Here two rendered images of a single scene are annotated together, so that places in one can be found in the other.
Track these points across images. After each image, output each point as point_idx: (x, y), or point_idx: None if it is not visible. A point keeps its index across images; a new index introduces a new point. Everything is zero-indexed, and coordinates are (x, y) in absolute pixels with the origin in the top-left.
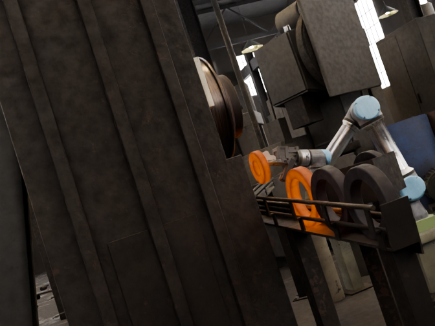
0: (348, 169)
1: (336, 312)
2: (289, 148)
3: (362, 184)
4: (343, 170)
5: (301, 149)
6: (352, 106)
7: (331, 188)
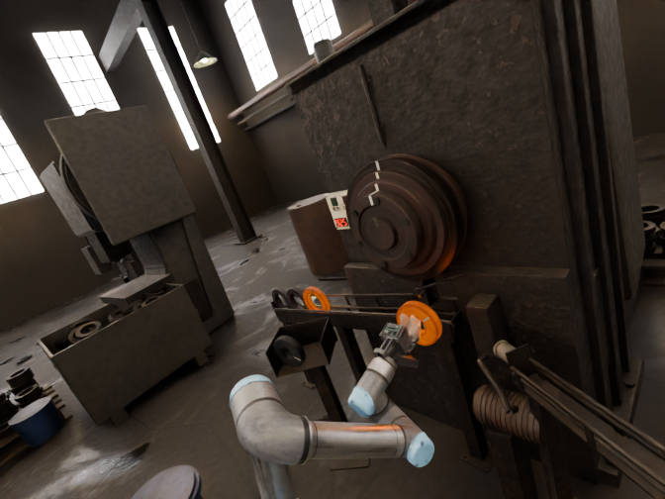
0: (296, 325)
1: (351, 369)
2: (385, 344)
3: (295, 337)
4: (300, 324)
5: (374, 359)
6: (270, 385)
7: (316, 330)
